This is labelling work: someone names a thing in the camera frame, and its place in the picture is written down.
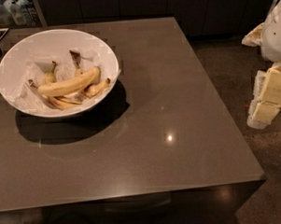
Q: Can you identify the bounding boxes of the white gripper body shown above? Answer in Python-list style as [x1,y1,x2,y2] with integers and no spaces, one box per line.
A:
[241,0,281,63]

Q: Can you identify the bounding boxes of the yellow taped gripper finger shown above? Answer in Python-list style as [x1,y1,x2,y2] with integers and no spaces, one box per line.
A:
[246,63,281,130]

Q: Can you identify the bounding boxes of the yellow banana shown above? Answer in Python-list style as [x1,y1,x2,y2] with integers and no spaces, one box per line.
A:
[37,66,101,97]

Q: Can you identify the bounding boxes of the banana peel pieces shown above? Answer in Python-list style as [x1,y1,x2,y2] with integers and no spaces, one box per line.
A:
[28,50,111,110]

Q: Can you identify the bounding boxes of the white bowl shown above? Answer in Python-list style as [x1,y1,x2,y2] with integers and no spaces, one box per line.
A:
[0,26,123,121]

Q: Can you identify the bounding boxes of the white paper napkin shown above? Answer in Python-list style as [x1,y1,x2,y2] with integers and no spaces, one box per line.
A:
[0,49,120,118]

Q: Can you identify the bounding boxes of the shelf with bottles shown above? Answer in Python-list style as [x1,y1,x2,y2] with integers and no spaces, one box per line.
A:
[0,0,46,28]

